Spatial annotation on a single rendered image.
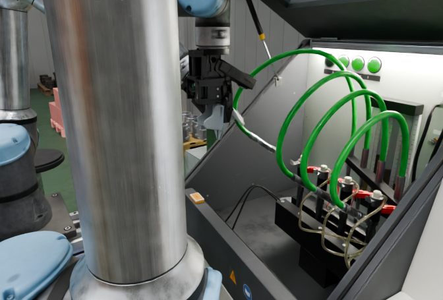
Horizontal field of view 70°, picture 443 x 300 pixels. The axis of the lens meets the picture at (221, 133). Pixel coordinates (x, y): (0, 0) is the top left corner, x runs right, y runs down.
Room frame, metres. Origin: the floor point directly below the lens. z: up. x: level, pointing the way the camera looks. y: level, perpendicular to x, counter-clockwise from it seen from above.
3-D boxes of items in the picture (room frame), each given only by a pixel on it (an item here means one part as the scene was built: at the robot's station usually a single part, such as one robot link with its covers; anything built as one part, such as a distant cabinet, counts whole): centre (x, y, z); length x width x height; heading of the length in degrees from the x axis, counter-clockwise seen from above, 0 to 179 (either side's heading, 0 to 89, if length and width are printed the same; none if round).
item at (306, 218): (0.73, -0.29, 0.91); 0.34 x 0.10 x 0.15; 28
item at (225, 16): (0.71, 0.02, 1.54); 0.09 x 0.08 x 0.11; 173
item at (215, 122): (0.69, 0.01, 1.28); 0.06 x 0.03 x 0.09; 118
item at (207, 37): (0.71, 0.02, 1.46); 0.08 x 0.08 x 0.05
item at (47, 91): (8.30, 4.28, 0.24); 1.35 x 0.93 x 0.48; 35
